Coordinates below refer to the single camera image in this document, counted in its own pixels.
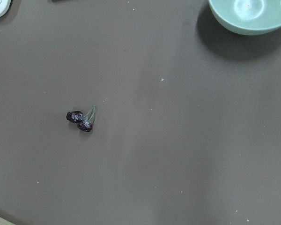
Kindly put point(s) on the dark red cherries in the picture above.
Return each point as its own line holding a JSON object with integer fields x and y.
{"x": 85, "y": 122}

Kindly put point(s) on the mint green bowl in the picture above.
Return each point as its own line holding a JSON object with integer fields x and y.
{"x": 247, "y": 17}

